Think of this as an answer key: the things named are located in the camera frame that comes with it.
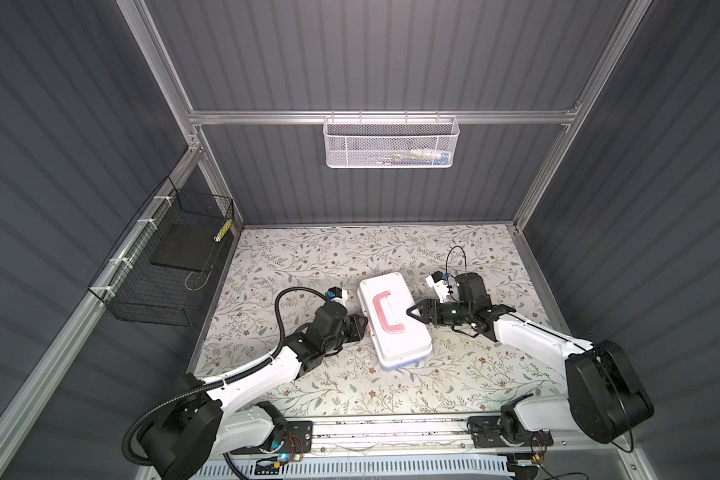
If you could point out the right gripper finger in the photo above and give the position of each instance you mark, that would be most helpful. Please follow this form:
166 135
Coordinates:
416 315
424 306

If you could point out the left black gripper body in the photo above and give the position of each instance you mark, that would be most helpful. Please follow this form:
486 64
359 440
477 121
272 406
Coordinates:
350 329

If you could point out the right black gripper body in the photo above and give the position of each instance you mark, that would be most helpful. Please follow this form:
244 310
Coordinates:
445 313

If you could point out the white blue tool box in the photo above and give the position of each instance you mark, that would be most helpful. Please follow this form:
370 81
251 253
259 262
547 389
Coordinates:
399 339

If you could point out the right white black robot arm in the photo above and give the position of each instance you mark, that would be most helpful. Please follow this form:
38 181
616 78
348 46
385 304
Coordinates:
604 397

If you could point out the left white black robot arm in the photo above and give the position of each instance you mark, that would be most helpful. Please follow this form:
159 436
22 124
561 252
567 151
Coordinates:
295 355

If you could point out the yellow tag in cage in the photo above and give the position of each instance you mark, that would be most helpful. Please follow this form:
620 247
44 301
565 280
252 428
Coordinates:
223 230

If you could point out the black foam pad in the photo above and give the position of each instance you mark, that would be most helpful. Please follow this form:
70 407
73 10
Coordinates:
188 248

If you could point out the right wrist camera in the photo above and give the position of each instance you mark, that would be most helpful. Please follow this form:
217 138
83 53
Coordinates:
439 283

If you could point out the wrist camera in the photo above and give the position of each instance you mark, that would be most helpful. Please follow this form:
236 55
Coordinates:
338 294
439 283

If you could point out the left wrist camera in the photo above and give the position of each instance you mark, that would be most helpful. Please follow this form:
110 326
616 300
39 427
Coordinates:
338 294

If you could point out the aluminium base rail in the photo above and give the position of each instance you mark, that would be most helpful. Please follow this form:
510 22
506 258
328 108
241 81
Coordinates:
390 429

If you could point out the white vented cable duct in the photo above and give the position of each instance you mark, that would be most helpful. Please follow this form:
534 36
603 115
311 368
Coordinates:
368 467

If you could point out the white wire mesh basket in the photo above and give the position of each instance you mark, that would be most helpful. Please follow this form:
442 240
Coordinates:
402 142

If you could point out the black wire cage basket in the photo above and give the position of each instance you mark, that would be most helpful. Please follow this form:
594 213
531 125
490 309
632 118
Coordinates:
134 290

